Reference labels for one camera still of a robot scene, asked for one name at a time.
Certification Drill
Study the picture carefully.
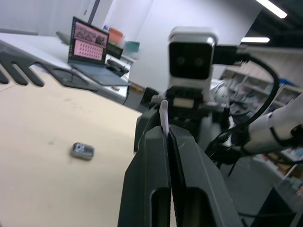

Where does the long ceiling light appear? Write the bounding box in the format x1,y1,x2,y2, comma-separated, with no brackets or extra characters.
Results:
256,0,288,19
240,36,271,44

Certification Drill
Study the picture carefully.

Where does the orange plastic container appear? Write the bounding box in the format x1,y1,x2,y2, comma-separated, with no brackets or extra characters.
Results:
108,26,125,45

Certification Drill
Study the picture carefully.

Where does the storage shelf rack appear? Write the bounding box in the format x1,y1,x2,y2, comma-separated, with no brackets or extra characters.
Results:
219,67,303,192

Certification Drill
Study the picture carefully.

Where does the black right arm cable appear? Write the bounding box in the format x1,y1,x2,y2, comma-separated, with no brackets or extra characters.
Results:
205,44,280,166

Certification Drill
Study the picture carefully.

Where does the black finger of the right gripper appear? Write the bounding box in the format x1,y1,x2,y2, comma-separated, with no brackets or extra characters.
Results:
134,105,162,152
197,113,224,154

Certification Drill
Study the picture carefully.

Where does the black box with display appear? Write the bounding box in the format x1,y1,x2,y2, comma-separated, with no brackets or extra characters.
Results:
106,43,125,59

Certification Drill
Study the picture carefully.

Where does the open laptop with pink screen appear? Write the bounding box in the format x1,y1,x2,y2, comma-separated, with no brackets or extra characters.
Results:
67,16,132,86

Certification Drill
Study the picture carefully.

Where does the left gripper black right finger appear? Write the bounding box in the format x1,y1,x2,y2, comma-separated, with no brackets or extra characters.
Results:
168,124,245,227

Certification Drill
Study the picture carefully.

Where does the green plastic box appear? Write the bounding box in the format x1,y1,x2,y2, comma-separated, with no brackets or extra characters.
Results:
124,39,142,54

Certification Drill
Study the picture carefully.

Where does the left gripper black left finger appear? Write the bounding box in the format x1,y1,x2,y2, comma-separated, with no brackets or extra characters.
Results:
117,125,171,227

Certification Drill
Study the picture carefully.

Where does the white watch strap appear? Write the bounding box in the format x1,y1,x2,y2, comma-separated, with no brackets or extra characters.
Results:
159,99,170,134

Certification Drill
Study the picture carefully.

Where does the black handheld controller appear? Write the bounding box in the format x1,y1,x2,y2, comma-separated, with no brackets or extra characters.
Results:
106,58,131,77

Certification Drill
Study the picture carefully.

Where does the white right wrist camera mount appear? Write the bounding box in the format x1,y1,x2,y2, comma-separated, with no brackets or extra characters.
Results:
167,26,219,103

